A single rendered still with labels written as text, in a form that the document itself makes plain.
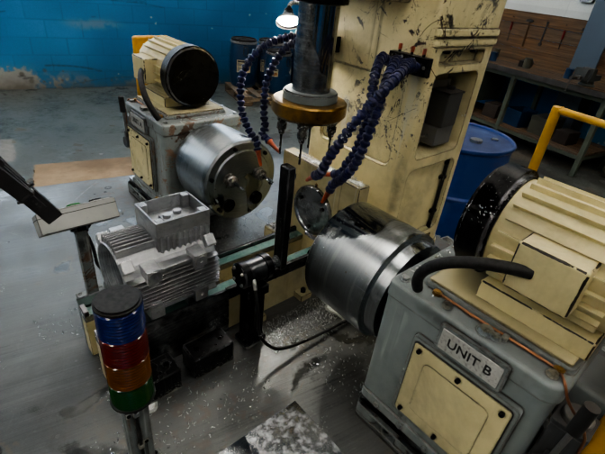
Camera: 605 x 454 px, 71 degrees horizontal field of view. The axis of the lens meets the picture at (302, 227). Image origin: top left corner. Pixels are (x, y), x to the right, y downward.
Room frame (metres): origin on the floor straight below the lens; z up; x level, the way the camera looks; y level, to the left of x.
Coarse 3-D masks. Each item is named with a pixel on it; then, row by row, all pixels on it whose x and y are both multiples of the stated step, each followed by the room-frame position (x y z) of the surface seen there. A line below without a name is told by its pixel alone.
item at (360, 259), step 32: (352, 224) 0.76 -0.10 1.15; (384, 224) 0.76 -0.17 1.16; (320, 256) 0.73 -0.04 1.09; (352, 256) 0.70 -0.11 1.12; (384, 256) 0.68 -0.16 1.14; (416, 256) 0.69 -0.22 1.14; (320, 288) 0.72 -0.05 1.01; (352, 288) 0.66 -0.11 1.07; (384, 288) 0.63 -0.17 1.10; (352, 320) 0.65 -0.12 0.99
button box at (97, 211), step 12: (84, 204) 0.84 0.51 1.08; (96, 204) 0.85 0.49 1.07; (108, 204) 0.87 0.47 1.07; (36, 216) 0.77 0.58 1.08; (60, 216) 0.80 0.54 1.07; (72, 216) 0.81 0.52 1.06; (84, 216) 0.82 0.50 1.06; (96, 216) 0.84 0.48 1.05; (108, 216) 0.85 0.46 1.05; (36, 228) 0.79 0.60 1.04; (48, 228) 0.77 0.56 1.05; (60, 228) 0.78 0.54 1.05; (72, 228) 0.79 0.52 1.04
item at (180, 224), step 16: (144, 208) 0.76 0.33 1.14; (160, 208) 0.80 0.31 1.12; (176, 208) 0.78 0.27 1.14; (192, 208) 0.82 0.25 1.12; (208, 208) 0.78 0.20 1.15; (144, 224) 0.73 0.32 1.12; (160, 224) 0.70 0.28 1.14; (176, 224) 0.72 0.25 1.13; (192, 224) 0.74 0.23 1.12; (208, 224) 0.77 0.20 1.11; (160, 240) 0.69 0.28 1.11; (176, 240) 0.72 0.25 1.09; (192, 240) 0.74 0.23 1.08
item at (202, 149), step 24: (192, 144) 1.17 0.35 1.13; (216, 144) 1.13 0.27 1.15; (240, 144) 1.14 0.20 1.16; (192, 168) 1.11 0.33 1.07; (216, 168) 1.08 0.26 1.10; (240, 168) 1.13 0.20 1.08; (264, 168) 1.19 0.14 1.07; (192, 192) 1.13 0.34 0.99; (216, 192) 1.08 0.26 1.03; (240, 192) 1.13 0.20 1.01; (264, 192) 1.20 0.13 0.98
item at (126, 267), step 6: (96, 234) 0.71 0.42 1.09; (210, 234) 0.76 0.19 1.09; (96, 240) 0.71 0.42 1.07; (204, 240) 0.75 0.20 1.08; (210, 240) 0.75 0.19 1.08; (204, 246) 0.75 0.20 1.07; (120, 264) 0.62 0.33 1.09; (126, 264) 0.63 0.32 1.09; (132, 264) 0.64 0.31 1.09; (120, 270) 0.63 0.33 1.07; (126, 270) 0.62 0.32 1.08; (132, 270) 0.63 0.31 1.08; (210, 288) 0.74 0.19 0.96
